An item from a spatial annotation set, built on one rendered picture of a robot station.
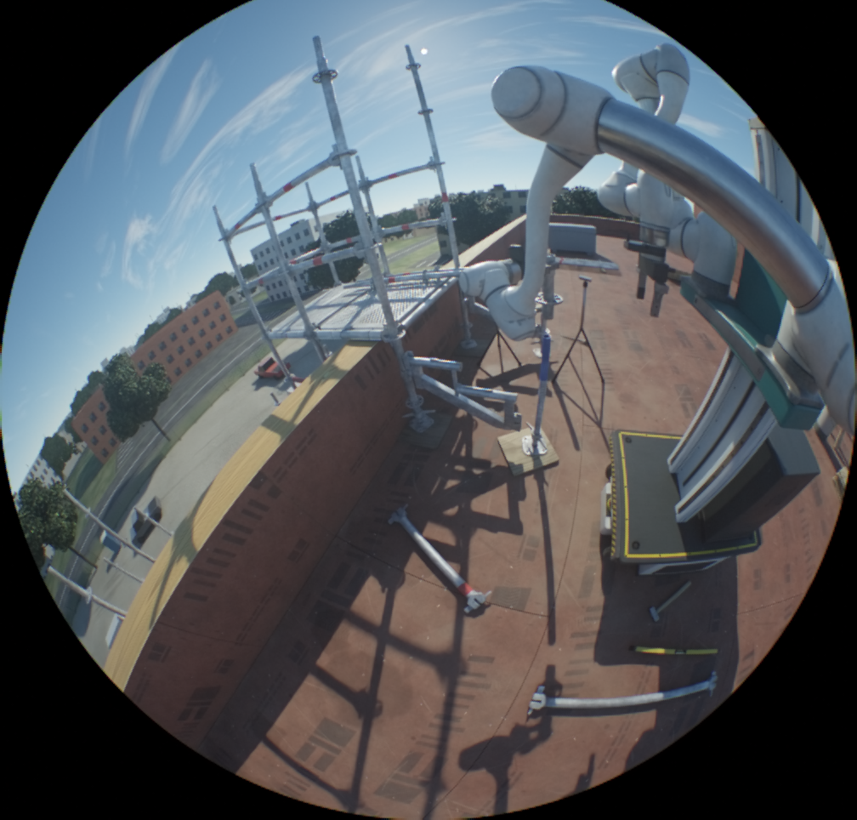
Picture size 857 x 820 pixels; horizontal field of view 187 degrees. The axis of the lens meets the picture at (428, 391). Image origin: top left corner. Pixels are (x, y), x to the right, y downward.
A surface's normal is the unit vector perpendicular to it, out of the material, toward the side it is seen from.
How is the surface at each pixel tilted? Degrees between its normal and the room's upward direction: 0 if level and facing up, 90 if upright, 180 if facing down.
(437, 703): 0
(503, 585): 0
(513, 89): 87
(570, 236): 90
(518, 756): 0
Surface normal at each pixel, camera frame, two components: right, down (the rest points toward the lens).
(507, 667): -0.19, -0.76
